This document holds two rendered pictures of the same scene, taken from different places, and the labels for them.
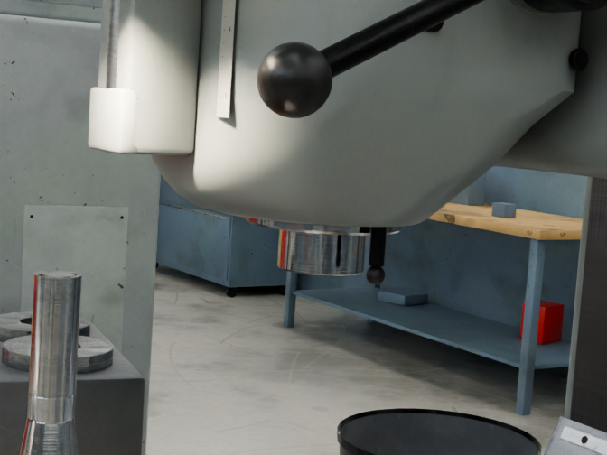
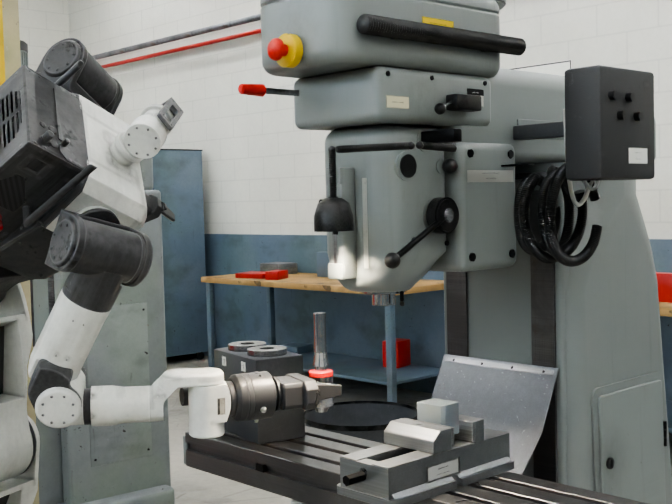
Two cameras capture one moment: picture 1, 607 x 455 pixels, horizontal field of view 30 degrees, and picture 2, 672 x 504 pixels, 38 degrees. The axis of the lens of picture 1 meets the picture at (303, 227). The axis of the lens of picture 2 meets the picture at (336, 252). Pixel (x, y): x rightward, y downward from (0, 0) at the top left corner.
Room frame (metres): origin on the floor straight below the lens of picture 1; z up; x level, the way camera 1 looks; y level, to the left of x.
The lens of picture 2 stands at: (-1.28, 0.41, 1.49)
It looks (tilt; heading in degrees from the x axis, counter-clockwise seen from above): 3 degrees down; 350
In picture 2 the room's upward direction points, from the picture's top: 1 degrees counter-clockwise
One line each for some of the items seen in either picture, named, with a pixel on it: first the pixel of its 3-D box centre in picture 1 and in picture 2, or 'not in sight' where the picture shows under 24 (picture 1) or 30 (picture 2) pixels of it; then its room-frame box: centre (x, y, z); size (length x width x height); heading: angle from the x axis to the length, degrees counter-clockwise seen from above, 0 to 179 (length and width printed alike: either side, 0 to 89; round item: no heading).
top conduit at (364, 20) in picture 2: not in sight; (446, 36); (0.51, -0.12, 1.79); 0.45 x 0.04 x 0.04; 123
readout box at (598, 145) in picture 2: not in sight; (613, 125); (0.50, -0.45, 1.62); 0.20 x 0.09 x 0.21; 123
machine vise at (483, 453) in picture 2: not in sight; (428, 451); (0.48, -0.06, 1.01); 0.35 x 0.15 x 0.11; 124
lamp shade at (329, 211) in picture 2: not in sight; (333, 213); (0.46, 0.11, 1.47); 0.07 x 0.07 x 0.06
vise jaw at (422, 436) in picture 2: not in sight; (418, 435); (0.47, -0.04, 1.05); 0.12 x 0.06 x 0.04; 34
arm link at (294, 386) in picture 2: not in sight; (277, 394); (0.55, 0.21, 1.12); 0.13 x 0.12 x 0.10; 15
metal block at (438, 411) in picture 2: not in sight; (438, 417); (0.50, -0.09, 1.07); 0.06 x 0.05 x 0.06; 34
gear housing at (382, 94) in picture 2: not in sight; (394, 102); (0.63, -0.05, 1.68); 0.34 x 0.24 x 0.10; 123
